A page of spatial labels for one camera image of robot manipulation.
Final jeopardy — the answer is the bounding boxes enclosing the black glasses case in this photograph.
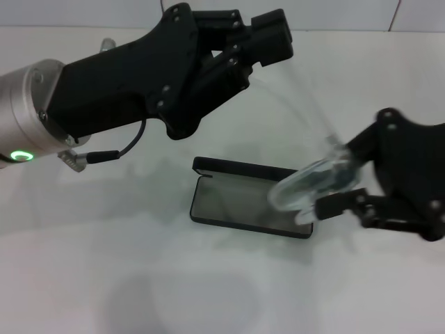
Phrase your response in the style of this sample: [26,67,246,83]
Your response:
[189,156,314,241]

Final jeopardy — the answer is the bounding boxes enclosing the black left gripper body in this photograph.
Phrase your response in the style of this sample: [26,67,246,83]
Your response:
[44,2,252,141]

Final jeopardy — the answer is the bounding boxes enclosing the clear white glasses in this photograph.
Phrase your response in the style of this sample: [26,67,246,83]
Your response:
[248,64,364,225]

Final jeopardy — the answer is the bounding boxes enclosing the left gripper cable with plug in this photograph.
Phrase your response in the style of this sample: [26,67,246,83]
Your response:
[58,120,147,174]

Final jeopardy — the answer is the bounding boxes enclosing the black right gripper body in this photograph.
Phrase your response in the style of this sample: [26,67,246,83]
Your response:
[342,107,445,243]

